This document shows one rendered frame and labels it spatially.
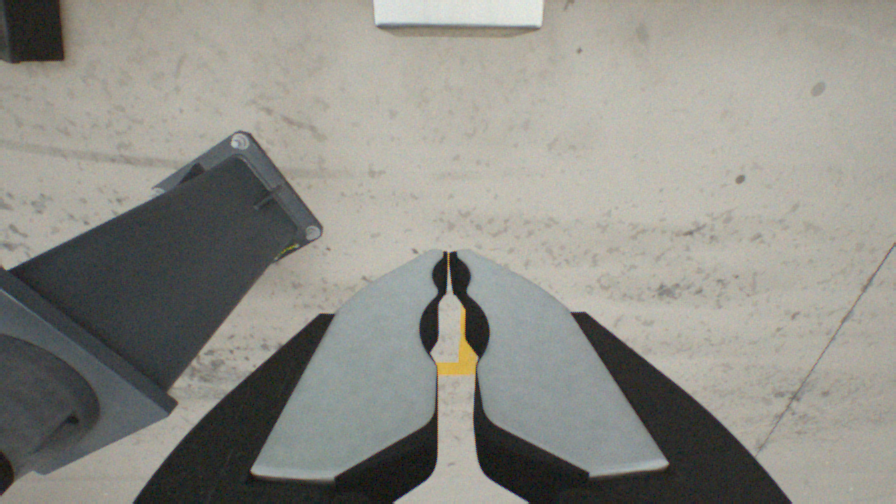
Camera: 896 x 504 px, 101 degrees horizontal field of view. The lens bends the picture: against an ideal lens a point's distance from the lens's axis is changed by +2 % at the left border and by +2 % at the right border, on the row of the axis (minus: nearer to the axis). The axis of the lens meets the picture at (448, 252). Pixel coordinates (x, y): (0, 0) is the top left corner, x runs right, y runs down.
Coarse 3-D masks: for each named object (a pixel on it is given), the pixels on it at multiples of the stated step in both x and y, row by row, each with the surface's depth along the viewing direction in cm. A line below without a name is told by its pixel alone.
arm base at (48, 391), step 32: (0, 352) 40; (32, 352) 42; (0, 384) 39; (32, 384) 41; (64, 384) 43; (0, 416) 38; (32, 416) 40; (64, 416) 43; (96, 416) 47; (0, 448) 38; (32, 448) 41; (64, 448) 45; (0, 480) 38
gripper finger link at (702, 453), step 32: (576, 320) 9; (608, 352) 8; (640, 384) 7; (672, 384) 7; (640, 416) 6; (672, 416) 6; (704, 416) 6; (672, 448) 6; (704, 448) 6; (736, 448) 6; (608, 480) 6; (640, 480) 5; (672, 480) 5; (704, 480) 5; (736, 480) 5; (768, 480) 5
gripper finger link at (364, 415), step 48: (384, 288) 10; (432, 288) 10; (336, 336) 8; (384, 336) 8; (432, 336) 10; (336, 384) 7; (384, 384) 7; (432, 384) 7; (288, 432) 6; (336, 432) 6; (384, 432) 6; (432, 432) 6; (288, 480) 5; (336, 480) 5; (384, 480) 6
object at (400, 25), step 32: (384, 0) 6; (416, 0) 6; (448, 0) 6; (480, 0) 6; (512, 0) 6; (544, 0) 6; (416, 32) 7; (448, 32) 7; (480, 32) 7; (512, 32) 7
